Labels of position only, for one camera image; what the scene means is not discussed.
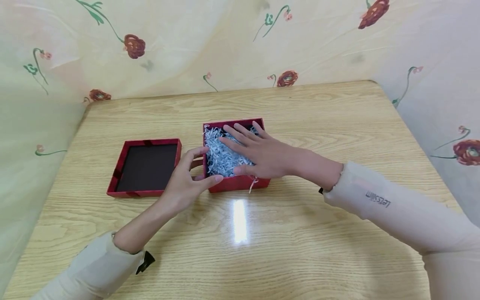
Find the person's right hand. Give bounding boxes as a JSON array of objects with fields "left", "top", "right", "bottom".
[{"left": 218, "top": 121, "right": 303, "bottom": 180}]

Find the person's left hand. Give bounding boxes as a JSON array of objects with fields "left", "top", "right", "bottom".
[{"left": 155, "top": 146, "right": 225, "bottom": 218}]

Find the red square gift box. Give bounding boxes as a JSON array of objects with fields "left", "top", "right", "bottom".
[{"left": 202, "top": 117, "right": 272, "bottom": 194}]

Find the white shredded paper filling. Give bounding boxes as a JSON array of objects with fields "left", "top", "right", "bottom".
[{"left": 203, "top": 125, "right": 263, "bottom": 178}]

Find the person's right forearm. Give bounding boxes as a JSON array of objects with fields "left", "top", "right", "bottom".
[{"left": 295, "top": 147, "right": 480, "bottom": 300}]

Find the person's left forearm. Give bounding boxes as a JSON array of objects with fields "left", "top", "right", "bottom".
[{"left": 31, "top": 200, "right": 178, "bottom": 300}]

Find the red square box lid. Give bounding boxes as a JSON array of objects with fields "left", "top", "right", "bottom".
[{"left": 106, "top": 138, "right": 183, "bottom": 198}]

